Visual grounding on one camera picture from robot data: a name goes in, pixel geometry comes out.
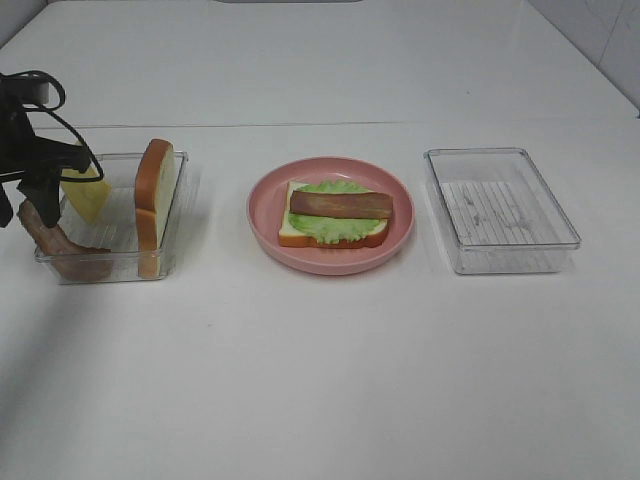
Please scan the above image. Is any yellow cheese slice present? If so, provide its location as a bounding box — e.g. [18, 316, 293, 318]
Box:
[60, 178, 112, 225]

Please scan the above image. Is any clear left plastic container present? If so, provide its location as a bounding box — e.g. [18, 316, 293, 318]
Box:
[34, 151, 198, 284]

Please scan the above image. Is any bread slice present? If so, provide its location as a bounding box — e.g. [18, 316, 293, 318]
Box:
[134, 139, 177, 280]
[278, 180, 393, 249]

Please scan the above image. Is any clear plastic container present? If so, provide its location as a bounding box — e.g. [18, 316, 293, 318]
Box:
[424, 147, 581, 275]
[34, 151, 198, 284]

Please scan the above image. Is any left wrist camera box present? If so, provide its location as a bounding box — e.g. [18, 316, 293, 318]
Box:
[12, 78, 49, 105]

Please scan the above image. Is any green lettuce leaf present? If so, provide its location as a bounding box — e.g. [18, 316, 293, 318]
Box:
[279, 179, 389, 247]

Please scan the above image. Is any clear right plastic container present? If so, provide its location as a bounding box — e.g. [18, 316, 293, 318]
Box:
[424, 147, 581, 275]

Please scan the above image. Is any bacon strip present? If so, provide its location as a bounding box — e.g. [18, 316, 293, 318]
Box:
[289, 190, 393, 219]
[18, 200, 113, 282]

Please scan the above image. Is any pink round plate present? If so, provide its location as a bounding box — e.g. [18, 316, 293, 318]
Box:
[247, 156, 415, 275]

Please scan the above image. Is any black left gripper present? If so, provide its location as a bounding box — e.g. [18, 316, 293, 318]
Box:
[0, 74, 89, 228]

